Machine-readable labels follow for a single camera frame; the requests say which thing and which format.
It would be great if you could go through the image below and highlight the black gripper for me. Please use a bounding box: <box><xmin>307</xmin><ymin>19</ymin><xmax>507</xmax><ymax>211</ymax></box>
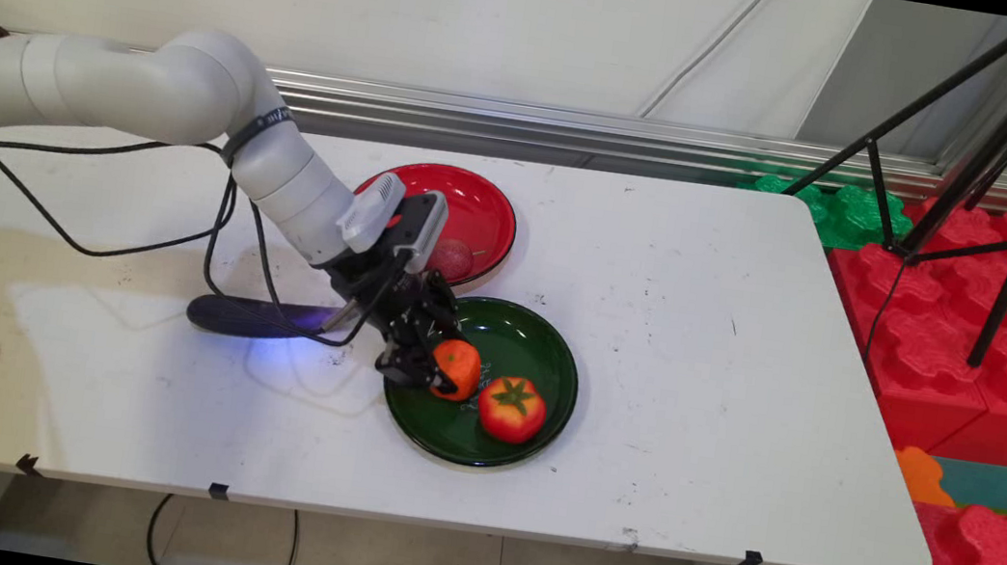
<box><xmin>311</xmin><ymin>240</ymin><xmax>478</xmax><ymax>402</ymax></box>

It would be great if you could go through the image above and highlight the orange toy fruit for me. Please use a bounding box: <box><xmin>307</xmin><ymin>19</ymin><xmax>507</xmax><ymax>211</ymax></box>
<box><xmin>427</xmin><ymin>336</ymin><xmax>487</xmax><ymax>407</ymax></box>

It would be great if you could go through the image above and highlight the dark red round toy fruit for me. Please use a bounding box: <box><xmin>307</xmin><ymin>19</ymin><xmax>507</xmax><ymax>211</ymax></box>
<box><xmin>426</xmin><ymin>235</ymin><xmax>488</xmax><ymax>288</ymax></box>

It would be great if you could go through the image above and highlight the dark green round plate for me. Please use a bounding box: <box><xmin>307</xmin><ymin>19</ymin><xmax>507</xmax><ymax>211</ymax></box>
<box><xmin>372</xmin><ymin>284</ymin><xmax>589</xmax><ymax>480</ymax></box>

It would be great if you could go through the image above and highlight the red toy tomato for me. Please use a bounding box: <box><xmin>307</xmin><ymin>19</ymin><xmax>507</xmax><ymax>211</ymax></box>
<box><xmin>472</xmin><ymin>372</ymin><xmax>552</xmax><ymax>450</ymax></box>

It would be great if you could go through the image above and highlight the red round plate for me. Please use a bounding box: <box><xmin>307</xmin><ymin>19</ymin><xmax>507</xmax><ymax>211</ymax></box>
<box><xmin>343</xmin><ymin>153</ymin><xmax>526</xmax><ymax>297</ymax></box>

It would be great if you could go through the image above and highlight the purple toy eggplant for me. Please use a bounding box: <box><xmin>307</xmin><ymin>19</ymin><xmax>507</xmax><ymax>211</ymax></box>
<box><xmin>184</xmin><ymin>284</ymin><xmax>362</xmax><ymax>354</ymax></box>

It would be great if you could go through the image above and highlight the green foam block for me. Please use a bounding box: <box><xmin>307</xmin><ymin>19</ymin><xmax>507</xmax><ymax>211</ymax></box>
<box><xmin>731</xmin><ymin>169</ymin><xmax>917</xmax><ymax>259</ymax></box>

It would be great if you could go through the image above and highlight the orange foam piece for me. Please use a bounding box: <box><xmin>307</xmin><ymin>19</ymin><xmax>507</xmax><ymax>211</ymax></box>
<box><xmin>887</xmin><ymin>444</ymin><xmax>965</xmax><ymax>510</ymax></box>

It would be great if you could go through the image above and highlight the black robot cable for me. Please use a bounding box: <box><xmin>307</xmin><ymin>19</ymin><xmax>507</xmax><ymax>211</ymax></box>
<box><xmin>0</xmin><ymin>114</ymin><xmax>417</xmax><ymax>357</ymax></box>

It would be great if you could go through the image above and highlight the aluminium rail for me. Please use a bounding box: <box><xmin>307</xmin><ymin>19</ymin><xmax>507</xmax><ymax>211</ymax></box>
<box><xmin>259</xmin><ymin>65</ymin><xmax>1007</xmax><ymax>226</ymax></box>

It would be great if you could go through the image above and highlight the black floor cable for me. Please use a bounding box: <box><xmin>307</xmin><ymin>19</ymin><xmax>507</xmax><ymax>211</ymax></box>
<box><xmin>143</xmin><ymin>491</ymin><xmax>305</xmax><ymax>565</ymax></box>

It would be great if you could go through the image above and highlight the thin black tripod cable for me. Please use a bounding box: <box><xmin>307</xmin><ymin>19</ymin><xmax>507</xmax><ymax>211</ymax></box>
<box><xmin>862</xmin><ymin>257</ymin><xmax>908</xmax><ymax>366</ymax></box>

